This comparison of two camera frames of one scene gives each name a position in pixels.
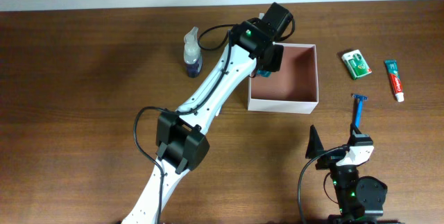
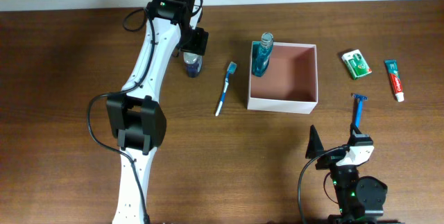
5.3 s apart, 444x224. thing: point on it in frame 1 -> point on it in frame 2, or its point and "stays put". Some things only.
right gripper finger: (354, 130) stays put
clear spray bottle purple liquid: (192, 53) stays put
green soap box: (356, 64) stays put
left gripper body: (274, 62) -> (198, 41)
